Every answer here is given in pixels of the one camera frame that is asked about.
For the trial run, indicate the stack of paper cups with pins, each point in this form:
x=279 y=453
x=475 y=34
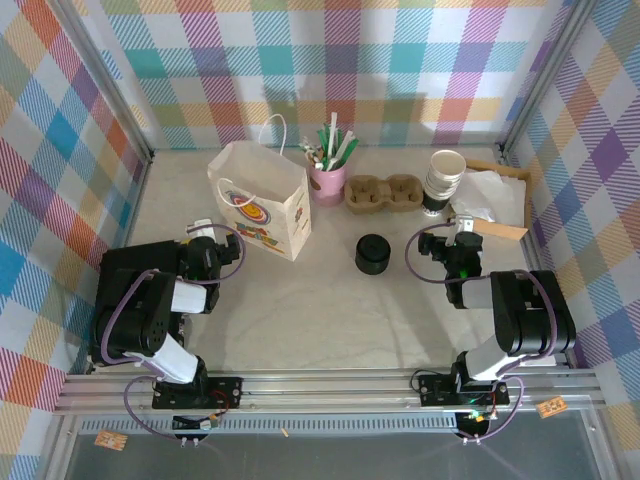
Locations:
x=440 y=195

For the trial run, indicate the brown pulp cup carrier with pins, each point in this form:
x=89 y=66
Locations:
x=382 y=195

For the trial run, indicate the white printed paper bag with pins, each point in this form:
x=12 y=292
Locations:
x=260 y=175

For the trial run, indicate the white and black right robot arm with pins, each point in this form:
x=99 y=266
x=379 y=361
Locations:
x=530 y=320

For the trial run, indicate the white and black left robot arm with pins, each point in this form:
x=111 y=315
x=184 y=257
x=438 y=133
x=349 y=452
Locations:
x=130 y=325

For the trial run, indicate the wooden napkin tray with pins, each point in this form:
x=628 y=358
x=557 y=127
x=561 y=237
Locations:
x=505 y=231

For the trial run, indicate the stack of black lids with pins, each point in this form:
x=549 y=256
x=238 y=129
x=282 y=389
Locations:
x=373 y=255

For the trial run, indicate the white paper napkins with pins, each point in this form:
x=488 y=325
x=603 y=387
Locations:
x=490 y=195

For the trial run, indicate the black hard case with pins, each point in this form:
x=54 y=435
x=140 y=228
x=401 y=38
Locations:
x=130 y=255

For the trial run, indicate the pink straw holder cup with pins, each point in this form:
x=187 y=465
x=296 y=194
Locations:
x=327 y=185

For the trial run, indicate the striped paper straw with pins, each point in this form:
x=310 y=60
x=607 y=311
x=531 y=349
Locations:
x=310 y=152

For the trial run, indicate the green paper-wrapped straw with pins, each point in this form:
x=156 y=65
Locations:
x=347 y=147
x=324 y=142

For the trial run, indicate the white paper-wrapped straw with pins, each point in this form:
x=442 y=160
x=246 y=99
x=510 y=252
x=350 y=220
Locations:
x=332 y=130

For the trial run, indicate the small connector board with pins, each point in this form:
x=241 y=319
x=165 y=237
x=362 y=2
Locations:
x=195 y=423
x=475 y=422

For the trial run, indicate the orange tag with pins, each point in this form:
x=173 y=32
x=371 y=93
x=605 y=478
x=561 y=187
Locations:
x=110 y=440
x=551 y=408

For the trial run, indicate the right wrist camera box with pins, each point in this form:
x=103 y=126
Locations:
x=464 y=223

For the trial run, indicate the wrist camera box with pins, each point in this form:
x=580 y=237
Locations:
x=200 y=226
x=464 y=223

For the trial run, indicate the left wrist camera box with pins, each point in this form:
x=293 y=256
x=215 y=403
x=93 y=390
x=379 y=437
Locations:
x=200 y=226

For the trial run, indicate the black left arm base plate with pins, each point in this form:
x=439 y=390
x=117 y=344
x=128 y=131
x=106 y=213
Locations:
x=225 y=392

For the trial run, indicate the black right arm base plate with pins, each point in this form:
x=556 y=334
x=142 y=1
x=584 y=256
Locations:
x=435 y=390

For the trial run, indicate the aluminium mounting rail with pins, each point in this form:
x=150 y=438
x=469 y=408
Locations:
x=325 y=390

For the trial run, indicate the aluminium frame post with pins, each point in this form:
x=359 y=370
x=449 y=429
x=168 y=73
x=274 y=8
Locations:
x=545 y=75
x=100 y=80

